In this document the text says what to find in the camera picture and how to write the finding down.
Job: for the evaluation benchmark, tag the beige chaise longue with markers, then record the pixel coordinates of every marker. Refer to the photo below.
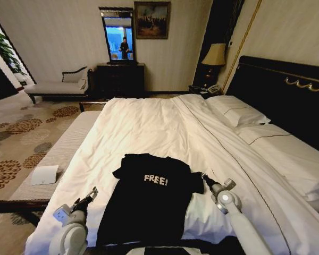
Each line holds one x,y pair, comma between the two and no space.
55,86

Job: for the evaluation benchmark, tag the gold framed painting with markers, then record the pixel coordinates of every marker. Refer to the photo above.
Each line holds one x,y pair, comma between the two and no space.
152,20

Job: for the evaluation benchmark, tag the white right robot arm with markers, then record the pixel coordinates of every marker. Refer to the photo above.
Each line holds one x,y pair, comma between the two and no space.
242,220

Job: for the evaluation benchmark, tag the dark wooden nightstand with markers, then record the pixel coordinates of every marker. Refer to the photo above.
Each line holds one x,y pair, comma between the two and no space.
199,90

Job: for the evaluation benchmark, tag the white bed sheet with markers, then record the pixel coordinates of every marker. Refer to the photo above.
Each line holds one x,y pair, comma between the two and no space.
289,159

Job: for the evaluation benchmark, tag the dark wooden headboard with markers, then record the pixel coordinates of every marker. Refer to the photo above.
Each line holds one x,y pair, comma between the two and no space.
287,95

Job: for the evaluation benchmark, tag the dark wooden dresser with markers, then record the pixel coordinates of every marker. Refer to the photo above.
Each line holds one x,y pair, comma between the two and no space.
121,78

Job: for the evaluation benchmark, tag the white duvet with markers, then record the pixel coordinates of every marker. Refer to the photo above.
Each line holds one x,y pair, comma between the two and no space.
149,127

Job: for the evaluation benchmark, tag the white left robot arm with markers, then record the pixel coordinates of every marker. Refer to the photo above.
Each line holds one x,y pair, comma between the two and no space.
69,236

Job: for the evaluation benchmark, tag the dark framed mirror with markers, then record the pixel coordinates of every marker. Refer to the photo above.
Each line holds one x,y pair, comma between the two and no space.
119,37

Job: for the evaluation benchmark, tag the white folded card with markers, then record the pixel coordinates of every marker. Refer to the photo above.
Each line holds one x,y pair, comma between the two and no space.
45,175

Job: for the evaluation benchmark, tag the white desk telephone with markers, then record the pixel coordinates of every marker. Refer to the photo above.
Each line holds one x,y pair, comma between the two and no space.
213,88

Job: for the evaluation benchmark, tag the beige striped bed bench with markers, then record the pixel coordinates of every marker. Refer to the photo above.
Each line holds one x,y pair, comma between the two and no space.
61,156

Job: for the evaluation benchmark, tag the table lamp with beige shade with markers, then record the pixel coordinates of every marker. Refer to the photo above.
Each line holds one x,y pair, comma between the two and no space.
214,59

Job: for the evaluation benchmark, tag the person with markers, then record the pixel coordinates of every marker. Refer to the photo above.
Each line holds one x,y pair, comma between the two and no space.
124,47

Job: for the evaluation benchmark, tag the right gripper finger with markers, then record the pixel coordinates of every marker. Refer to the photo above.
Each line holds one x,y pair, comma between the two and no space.
206,176
203,176

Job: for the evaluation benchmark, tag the green potted plant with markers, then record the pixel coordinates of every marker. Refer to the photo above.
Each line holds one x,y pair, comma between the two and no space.
5,50

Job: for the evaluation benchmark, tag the white robot front shell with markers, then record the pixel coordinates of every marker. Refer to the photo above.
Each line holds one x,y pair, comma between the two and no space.
163,251

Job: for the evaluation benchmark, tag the white pillow with dark piping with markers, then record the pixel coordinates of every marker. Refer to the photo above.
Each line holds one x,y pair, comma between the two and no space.
236,109
260,135

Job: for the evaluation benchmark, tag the black FREE print t-shirt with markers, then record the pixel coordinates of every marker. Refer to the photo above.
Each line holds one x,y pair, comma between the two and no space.
149,202

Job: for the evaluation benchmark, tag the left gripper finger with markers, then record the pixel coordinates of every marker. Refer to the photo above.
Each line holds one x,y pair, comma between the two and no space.
87,197
94,191

